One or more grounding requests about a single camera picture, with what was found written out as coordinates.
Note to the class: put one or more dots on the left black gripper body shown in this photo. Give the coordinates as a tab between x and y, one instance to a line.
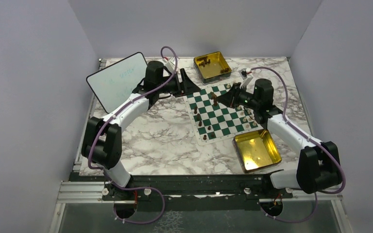
174	86

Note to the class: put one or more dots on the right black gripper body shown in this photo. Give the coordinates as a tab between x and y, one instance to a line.
246	99

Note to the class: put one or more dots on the dark tall chess piece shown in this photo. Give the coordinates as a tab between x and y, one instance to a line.
213	97

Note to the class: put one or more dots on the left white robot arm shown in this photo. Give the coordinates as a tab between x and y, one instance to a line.
102	143

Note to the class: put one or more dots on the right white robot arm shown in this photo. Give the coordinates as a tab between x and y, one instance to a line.
318	165

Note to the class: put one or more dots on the green white chess board mat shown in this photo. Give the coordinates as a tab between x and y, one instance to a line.
225	122

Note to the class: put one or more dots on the tin with dark pieces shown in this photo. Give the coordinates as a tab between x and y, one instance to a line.
210	78

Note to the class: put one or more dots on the dark pieces in tin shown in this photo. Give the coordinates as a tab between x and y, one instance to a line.
212	66

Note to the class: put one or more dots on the small whiteboard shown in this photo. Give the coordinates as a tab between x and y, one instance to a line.
113	85

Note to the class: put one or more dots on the empty gold tin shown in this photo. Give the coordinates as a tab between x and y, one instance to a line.
256	150

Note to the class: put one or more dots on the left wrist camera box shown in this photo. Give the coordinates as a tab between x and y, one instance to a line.
170	63

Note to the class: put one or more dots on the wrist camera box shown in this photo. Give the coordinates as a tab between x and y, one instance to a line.
247	76
170	63

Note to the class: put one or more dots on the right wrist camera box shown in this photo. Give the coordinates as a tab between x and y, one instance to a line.
247	76

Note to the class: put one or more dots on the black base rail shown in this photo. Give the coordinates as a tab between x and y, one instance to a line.
194	193

